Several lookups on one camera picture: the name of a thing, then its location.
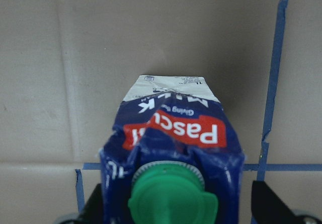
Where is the blue milk carton green cap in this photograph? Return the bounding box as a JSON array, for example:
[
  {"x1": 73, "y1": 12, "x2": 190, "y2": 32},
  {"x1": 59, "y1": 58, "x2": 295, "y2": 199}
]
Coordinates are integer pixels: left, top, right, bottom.
[{"x1": 100, "y1": 75, "x2": 245, "y2": 223}]

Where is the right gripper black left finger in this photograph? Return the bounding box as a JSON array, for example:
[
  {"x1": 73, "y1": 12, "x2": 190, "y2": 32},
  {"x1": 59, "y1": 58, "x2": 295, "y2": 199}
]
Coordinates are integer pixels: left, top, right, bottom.
[{"x1": 76, "y1": 184, "x2": 104, "y2": 224}]

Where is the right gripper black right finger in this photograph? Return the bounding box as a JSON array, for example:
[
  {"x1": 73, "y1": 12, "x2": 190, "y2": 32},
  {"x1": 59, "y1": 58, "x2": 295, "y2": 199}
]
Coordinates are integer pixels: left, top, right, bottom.
[{"x1": 251, "y1": 181, "x2": 321, "y2": 224}]

